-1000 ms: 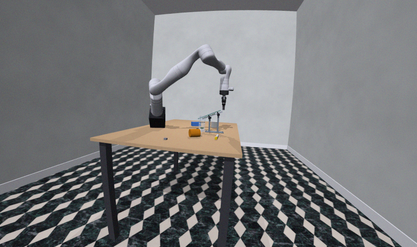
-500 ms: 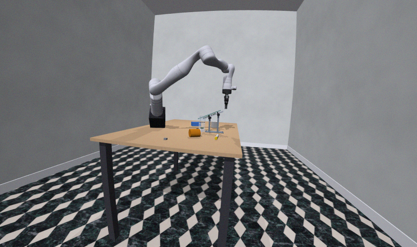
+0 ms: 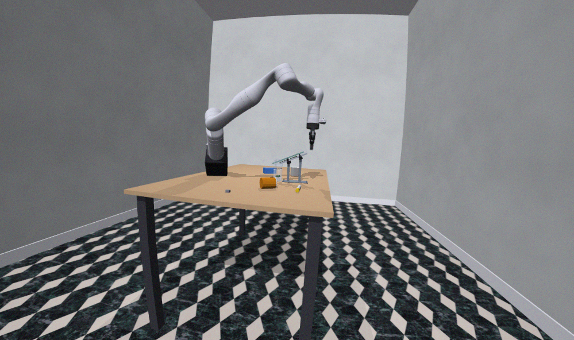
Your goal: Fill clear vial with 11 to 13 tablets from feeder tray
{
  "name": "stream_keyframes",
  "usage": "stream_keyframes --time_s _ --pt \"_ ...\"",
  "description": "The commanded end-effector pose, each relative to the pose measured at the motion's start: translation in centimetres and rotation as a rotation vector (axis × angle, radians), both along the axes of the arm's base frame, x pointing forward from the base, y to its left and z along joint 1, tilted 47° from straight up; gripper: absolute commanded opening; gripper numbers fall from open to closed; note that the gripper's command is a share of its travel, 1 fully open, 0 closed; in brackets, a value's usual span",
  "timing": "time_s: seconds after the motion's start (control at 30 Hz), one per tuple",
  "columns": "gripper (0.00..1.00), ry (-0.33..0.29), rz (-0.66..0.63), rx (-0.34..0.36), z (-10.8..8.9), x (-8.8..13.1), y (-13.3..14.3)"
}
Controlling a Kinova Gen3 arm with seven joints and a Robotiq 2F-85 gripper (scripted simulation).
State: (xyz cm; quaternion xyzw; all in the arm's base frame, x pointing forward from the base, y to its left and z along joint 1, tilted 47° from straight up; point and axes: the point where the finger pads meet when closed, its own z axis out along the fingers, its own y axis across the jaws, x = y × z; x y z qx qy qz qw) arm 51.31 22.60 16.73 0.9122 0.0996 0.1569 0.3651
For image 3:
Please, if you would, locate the clear glass vial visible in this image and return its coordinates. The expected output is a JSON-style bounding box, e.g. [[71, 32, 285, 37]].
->
[[273, 169, 283, 181]]

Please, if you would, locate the orange cylinder with grey end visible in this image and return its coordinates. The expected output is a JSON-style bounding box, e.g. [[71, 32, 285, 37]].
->
[[260, 177, 277, 189]]

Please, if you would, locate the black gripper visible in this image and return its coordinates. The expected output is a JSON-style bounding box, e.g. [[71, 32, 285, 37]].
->
[[306, 123, 319, 150]]

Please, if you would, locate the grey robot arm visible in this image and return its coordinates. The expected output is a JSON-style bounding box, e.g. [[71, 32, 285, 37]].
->
[[205, 63, 326, 160]]

